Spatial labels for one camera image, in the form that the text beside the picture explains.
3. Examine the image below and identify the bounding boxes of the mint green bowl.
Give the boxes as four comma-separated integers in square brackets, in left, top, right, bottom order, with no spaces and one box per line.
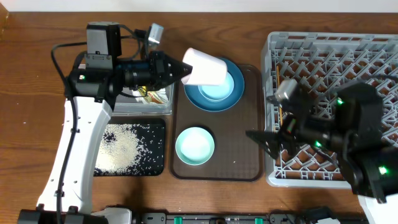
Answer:
[175,127,215,166]

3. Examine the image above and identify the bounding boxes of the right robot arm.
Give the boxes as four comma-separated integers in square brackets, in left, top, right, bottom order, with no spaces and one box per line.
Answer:
[246,80,397,223]

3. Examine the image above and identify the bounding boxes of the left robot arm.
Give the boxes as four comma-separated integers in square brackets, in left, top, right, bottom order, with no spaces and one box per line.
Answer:
[17,22,192,224]

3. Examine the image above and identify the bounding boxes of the black plastic tray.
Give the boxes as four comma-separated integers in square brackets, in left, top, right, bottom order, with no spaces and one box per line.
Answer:
[93,117,166,177]

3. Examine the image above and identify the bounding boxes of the green yellow snack wrapper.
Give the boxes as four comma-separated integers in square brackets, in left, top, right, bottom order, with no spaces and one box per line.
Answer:
[141,88,169,104]

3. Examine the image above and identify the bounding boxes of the clear plastic waste bin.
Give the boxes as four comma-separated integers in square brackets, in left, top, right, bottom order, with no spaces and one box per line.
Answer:
[113,84,175,116]

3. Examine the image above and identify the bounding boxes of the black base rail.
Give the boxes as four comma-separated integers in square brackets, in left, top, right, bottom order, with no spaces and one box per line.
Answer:
[136,212,343,224]

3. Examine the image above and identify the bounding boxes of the white rice grains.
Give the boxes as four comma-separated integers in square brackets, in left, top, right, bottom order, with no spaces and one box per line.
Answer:
[95,123,165,175]

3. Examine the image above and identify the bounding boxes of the grey dishwasher rack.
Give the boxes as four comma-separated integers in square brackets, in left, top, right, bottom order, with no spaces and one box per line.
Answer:
[261,32,397,189]

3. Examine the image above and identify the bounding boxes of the dark blue plate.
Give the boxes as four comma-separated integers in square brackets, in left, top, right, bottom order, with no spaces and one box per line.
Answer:
[184,58,245,112]

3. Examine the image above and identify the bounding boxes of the brown serving tray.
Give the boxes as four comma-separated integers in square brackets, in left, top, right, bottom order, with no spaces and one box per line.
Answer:
[170,65,264,182]

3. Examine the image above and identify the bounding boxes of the light blue small bowl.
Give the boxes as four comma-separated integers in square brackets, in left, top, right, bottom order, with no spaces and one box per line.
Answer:
[198,73,234,102]

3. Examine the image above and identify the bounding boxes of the pink plastic cup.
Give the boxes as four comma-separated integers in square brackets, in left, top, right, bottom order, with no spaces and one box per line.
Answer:
[181,48,228,86]

